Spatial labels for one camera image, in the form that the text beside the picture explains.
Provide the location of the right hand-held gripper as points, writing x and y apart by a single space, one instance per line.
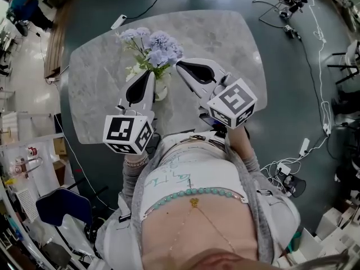
233 100

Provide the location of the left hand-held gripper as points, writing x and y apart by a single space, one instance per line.
123 131

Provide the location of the white flowers bunch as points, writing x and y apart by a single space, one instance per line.
162 91

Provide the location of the purple flowers bunch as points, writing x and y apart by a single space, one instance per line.
163 42

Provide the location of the person's right forearm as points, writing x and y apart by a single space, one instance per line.
244 148

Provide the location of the person's left forearm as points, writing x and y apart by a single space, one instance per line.
132 179

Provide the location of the black waist-mounted phone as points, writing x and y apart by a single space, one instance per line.
213 121

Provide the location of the grey marble table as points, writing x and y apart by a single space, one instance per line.
211 29

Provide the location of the belt with metal buckle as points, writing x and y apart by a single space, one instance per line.
198 137

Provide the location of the white trousers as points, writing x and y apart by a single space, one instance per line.
174 142

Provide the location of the white power strip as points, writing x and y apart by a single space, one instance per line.
118 21
327 128
284 168
304 146

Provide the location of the closed cardboard box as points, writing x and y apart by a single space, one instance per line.
59 146

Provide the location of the white scribbled top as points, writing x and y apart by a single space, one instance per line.
194 173

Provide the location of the small black floor device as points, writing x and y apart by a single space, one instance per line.
291 31

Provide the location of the brown wooden platform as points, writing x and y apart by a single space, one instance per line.
54 44

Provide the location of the white metal workbench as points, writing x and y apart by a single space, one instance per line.
45 150

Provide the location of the open cardboard box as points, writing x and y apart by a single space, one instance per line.
59 173

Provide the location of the red tape spool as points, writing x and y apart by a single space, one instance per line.
32 152

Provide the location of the blue padded chair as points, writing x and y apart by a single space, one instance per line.
64 207

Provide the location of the black mesh waste basket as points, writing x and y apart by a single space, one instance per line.
295 186

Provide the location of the pink round gadget with loop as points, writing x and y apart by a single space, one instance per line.
21 167

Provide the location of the grey knit cardigan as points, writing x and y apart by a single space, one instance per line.
264 207

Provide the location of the black wheeled base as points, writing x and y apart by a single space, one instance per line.
95 229

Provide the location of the person's upper chest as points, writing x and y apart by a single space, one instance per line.
197 229

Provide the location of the black chair with white seat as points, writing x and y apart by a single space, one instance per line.
353 52

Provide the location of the white perforated board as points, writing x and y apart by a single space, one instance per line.
26 205

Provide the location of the person's head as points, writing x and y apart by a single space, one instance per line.
225 260

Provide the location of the white storage crate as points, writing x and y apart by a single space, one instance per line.
329 235

